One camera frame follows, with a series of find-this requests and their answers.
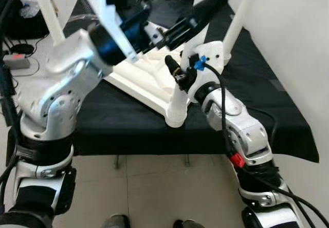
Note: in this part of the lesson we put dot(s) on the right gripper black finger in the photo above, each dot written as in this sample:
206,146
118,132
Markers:
174,68

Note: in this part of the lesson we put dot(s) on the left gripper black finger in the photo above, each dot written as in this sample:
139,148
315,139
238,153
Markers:
200,15

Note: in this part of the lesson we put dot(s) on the white plastic table top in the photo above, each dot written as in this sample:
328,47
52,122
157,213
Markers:
149,79

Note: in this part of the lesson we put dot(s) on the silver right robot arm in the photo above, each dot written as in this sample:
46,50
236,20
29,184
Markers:
247,130

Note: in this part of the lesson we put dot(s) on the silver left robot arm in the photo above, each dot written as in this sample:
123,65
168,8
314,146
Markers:
56,99

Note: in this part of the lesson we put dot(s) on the clear plastic wrapper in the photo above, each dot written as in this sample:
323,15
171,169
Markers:
82,17

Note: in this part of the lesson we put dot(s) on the black tablecloth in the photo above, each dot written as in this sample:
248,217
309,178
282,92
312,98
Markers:
128,130

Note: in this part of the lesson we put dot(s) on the grey metal table leg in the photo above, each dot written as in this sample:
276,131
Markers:
187,161
119,161

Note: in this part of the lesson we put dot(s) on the white plastic bag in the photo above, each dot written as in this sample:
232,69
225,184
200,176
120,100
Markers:
32,8

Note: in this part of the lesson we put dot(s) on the black router with antennas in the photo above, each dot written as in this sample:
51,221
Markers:
23,48

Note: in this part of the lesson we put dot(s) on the open black suitcase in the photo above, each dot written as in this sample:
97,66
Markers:
20,27

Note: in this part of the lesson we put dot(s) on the grey box with red button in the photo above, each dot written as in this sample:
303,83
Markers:
15,61

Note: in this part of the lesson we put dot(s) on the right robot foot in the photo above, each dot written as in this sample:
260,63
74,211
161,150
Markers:
187,224

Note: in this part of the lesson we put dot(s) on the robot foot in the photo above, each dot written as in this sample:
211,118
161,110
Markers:
115,222
187,224

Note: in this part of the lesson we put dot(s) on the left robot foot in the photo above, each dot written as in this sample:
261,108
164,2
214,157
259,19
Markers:
115,222

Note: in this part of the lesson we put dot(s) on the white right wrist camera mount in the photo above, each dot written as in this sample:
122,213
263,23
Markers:
213,53

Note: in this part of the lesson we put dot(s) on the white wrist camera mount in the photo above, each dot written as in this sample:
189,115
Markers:
108,7
213,53

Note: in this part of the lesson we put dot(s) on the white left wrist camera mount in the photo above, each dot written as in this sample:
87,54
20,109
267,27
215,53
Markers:
108,7

